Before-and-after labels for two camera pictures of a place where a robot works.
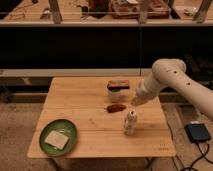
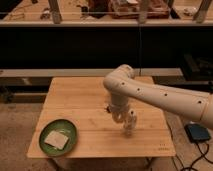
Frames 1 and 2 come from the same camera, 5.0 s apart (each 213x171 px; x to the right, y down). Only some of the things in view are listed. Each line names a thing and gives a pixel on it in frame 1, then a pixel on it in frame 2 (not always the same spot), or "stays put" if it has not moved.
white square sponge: [57, 139] stays put
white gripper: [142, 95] -> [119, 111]
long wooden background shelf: [78, 72] stays put
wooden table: [96, 117] stays put
